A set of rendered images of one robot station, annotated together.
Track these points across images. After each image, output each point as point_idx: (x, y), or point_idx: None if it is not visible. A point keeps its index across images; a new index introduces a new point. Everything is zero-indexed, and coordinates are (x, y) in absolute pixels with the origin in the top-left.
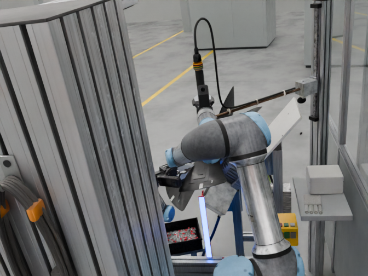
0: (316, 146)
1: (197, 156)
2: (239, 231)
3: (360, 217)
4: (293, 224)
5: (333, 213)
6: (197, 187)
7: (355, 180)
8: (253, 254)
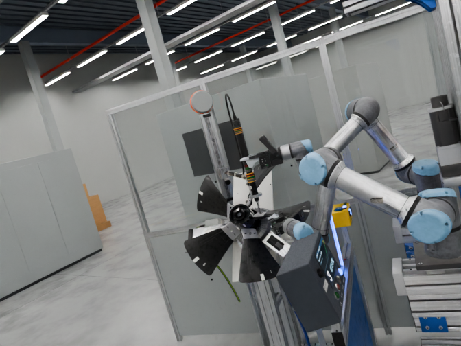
0: None
1: (376, 114)
2: (275, 301)
3: None
4: (346, 202)
5: None
6: (306, 212)
7: None
8: (409, 163)
